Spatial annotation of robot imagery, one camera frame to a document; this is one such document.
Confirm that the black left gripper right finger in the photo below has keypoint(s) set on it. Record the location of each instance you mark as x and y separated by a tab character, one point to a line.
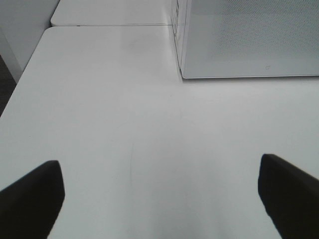
290	197

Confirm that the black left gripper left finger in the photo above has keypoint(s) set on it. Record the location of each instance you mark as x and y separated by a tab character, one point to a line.
30	206

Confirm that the white microwave door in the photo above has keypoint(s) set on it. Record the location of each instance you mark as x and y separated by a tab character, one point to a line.
252	38

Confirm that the white microwave oven body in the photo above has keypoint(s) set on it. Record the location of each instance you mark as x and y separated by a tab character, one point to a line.
180	10

